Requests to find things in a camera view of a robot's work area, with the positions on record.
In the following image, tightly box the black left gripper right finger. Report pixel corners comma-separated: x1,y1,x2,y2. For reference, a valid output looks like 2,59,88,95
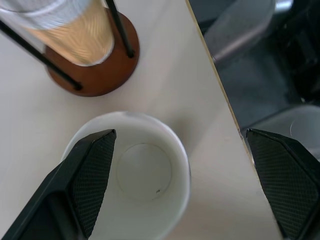
245,128,320,240

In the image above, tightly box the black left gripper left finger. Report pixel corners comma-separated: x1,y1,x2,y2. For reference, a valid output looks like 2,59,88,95
0,128,117,240

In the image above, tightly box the white paper cup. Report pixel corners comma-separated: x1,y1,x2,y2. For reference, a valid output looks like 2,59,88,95
61,111,192,240

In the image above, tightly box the tan patterned paper cup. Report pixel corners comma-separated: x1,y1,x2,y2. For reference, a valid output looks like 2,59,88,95
0,0,116,68

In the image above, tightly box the wire cup holder wooden base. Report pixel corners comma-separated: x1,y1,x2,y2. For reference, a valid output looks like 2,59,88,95
0,0,140,98

